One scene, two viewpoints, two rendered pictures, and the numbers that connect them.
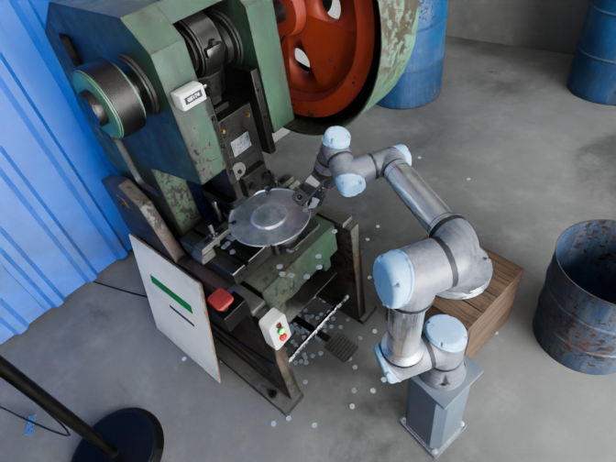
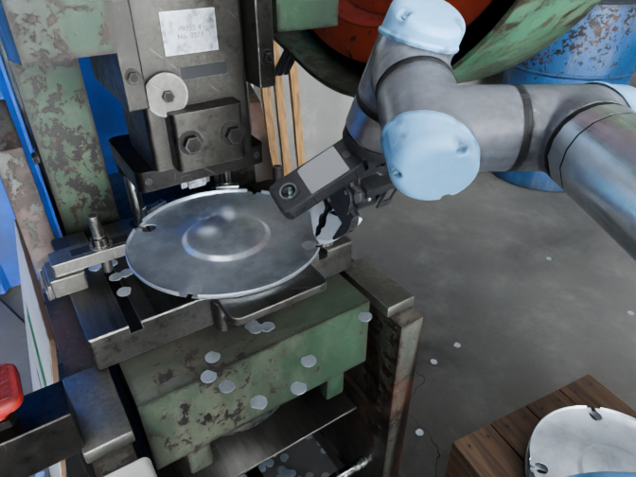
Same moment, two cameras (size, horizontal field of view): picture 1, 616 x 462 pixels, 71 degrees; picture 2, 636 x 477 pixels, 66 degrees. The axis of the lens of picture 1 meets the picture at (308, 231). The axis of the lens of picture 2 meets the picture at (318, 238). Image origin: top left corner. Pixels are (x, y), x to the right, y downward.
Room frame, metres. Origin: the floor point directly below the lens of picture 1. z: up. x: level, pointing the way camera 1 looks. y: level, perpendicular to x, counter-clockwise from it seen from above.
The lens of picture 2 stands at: (0.54, -0.10, 1.18)
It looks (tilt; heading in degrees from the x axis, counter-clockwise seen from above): 33 degrees down; 8
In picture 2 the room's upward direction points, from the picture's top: straight up
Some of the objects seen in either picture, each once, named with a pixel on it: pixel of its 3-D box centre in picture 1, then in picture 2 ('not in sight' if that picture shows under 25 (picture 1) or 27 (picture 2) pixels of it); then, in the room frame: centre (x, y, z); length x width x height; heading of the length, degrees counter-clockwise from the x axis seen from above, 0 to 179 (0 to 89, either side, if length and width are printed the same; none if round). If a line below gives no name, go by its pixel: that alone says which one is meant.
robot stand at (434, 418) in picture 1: (435, 398); not in sight; (0.63, -0.33, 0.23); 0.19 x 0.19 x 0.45; 30
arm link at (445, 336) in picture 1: (442, 341); not in sight; (0.63, -0.32, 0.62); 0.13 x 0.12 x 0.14; 100
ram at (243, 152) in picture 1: (234, 148); (181, 47); (1.20, 0.18, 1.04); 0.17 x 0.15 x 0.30; 41
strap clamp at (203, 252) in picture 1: (212, 236); (95, 245); (1.12, 0.33, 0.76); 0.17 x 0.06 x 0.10; 131
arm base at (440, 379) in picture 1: (441, 359); not in sight; (0.63, -0.33, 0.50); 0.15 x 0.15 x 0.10
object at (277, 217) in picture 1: (269, 215); (226, 235); (1.13, 0.12, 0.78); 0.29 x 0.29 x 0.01
